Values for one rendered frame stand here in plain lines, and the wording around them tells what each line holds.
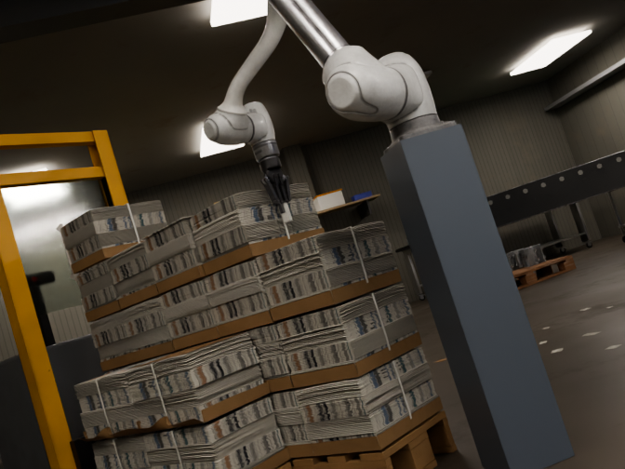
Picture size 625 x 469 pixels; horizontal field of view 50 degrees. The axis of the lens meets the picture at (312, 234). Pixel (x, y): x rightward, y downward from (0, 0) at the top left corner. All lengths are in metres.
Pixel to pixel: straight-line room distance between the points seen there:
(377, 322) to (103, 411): 1.09
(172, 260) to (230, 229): 0.36
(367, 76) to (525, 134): 10.38
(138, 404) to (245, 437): 0.42
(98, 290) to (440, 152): 1.72
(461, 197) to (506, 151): 9.94
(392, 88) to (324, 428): 1.09
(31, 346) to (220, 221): 1.32
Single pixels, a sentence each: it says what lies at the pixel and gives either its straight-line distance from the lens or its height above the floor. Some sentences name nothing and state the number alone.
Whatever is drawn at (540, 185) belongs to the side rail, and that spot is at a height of 0.78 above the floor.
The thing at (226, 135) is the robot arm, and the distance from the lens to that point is 2.27.
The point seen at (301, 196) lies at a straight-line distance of 2.51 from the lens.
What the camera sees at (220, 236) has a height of 0.94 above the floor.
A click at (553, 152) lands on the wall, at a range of 12.33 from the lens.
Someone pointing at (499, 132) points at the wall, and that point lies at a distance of 11.95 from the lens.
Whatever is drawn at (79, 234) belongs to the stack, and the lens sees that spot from 3.12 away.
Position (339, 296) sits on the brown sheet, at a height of 0.62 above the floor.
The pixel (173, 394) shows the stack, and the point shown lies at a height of 0.48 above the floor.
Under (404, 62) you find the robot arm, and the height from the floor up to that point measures 1.22.
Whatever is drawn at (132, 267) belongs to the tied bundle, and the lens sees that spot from 2.82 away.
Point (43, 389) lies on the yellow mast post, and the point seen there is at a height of 0.61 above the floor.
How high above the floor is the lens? 0.67
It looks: 5 degrees up
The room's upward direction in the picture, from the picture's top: 18 degrees counter-clockwise
